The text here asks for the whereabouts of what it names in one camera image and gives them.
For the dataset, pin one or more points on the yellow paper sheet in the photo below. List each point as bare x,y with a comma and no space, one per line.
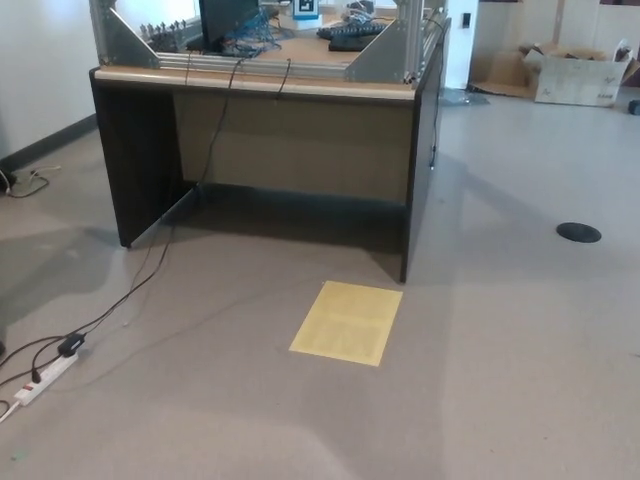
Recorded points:
345,325

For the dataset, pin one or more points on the dark brown desk beige top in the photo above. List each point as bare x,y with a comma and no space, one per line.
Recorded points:
300,140

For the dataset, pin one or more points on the flat black device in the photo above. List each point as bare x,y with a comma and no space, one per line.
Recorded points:
350,44

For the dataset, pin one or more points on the black keyboard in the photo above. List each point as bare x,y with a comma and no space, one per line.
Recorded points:
350,31

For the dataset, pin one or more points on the white box with marker tag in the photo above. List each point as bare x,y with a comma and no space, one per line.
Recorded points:
306,7

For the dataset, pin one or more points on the black monitor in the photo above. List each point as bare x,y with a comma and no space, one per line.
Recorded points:
220,17

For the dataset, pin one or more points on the flat brown cardboard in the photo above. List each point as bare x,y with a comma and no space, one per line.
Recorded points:
505,75

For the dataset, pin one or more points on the black round floor cover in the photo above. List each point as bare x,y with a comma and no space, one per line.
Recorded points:
578,233

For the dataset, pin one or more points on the black terminal strip silver posts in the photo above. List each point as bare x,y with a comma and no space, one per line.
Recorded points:
160,37

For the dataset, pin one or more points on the black power adapter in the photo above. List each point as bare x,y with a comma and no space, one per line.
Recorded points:
70,345

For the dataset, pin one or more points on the white cardboard box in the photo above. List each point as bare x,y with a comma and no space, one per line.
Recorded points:
575,80

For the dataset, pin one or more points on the white power strip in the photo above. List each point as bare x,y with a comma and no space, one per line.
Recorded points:
45,377

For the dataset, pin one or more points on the small black object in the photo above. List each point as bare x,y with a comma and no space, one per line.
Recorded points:
635,106

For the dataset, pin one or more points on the black wall panel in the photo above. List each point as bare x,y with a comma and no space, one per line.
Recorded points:
466,19

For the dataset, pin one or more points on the aluminium profile frame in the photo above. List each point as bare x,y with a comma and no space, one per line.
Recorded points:
125,45

